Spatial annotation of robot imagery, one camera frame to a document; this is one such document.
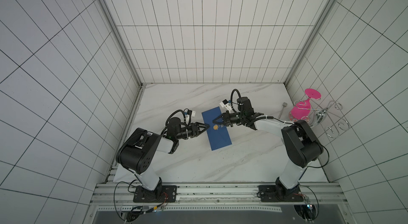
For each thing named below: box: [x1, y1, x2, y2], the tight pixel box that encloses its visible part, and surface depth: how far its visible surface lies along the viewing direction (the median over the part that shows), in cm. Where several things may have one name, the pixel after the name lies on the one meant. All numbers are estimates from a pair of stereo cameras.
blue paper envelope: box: [201, 106, 233, 151], surface depth 83 cm
